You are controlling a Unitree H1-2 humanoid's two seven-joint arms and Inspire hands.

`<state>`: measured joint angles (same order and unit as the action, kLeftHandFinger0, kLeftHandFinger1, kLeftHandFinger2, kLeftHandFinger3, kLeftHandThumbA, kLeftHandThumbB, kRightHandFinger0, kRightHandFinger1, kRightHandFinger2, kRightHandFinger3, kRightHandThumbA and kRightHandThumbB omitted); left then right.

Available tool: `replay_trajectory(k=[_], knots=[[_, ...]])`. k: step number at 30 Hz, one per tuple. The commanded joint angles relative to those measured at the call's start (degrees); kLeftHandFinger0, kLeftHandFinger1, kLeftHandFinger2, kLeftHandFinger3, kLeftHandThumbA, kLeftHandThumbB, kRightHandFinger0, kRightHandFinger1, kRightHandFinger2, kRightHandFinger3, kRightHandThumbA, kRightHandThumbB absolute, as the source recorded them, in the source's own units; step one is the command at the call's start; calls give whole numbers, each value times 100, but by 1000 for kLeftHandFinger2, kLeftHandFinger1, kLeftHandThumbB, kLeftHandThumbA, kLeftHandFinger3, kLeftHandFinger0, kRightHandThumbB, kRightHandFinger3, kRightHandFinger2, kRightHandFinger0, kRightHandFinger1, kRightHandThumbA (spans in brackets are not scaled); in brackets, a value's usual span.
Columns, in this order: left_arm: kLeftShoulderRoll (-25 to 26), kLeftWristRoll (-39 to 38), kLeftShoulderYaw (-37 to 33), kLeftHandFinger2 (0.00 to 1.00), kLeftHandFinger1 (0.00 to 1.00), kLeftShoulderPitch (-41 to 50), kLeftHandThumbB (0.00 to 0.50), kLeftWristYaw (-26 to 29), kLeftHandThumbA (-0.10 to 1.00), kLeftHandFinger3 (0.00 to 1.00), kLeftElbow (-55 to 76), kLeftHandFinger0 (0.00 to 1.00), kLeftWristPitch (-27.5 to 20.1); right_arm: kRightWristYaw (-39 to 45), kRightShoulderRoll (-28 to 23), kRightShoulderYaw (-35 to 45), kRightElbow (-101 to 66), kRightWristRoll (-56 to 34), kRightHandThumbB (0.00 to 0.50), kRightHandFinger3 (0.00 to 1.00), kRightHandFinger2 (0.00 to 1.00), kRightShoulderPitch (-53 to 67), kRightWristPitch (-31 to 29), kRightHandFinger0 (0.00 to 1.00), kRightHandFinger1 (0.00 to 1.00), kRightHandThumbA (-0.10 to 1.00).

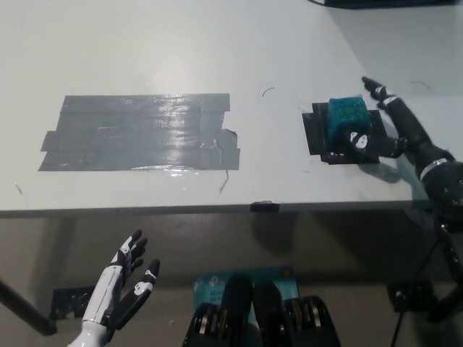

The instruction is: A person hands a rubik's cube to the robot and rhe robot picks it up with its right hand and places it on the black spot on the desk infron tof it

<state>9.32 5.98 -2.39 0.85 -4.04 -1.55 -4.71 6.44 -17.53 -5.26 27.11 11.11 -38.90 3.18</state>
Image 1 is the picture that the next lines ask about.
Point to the robot right hand black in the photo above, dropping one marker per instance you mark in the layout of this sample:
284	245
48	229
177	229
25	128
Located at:
412	133

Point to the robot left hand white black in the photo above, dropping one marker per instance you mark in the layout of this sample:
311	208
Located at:
110	289

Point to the teal sponge block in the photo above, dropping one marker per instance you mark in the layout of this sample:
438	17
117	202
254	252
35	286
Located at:
347	115

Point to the black device on desk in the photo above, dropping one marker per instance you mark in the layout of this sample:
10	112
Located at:
390	2

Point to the black slanted table leg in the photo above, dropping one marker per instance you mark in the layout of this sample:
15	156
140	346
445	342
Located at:
25	312

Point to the black tape patch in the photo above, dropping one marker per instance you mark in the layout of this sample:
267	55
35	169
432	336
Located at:
314	139

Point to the grey duct tape patch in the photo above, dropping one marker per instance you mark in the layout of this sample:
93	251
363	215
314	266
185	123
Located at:
141	133

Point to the black floor bracket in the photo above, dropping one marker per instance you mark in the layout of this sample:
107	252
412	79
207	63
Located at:
408	296

